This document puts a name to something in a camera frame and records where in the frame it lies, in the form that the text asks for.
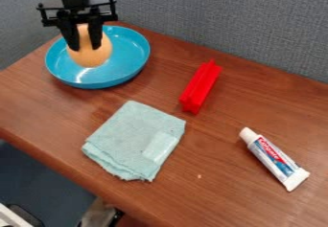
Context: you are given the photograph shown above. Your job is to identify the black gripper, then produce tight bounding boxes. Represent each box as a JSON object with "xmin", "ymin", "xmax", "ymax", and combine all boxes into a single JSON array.
[{"xmin": 37, "ymin": 0, "xmax": 118, "ymax": 51}]

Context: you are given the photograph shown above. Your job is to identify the red plastic block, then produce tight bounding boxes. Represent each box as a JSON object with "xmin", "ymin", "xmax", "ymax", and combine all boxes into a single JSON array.
[{"xmin": 180, "ymin": 59, "xmax": 224, "ymax": 114}]

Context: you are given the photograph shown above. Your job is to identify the blue plate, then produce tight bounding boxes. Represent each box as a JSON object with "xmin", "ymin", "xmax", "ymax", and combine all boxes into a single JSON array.
[{"xmin": 45, "ymin": 26, "xmax": 150, "ymax": 89}]

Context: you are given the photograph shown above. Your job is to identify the light green folded cloth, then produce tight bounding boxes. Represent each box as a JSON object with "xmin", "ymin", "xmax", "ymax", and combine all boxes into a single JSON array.
[{"xmin": 82, "ymin": 101, "xmax": 187, "ymax": 182}]

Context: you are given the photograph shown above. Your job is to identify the white toothpaste tube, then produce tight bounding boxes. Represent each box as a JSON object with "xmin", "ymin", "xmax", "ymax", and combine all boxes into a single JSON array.
[{"xmin": 240, "ymin": 127, "xmax": 311, "ymax": 192}]

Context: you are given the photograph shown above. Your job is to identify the grey object under table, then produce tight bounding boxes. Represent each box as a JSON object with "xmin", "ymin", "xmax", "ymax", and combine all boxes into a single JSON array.
[{"xmin": 75, "ymin": 198, "xmax": 125, "ymax": 227}]

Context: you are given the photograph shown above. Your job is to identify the yellow foam ball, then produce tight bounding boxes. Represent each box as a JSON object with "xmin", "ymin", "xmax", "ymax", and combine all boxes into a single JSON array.
[{"xmin": 67, "ymin": 25, "xmax": 113, "ymax": 68}]

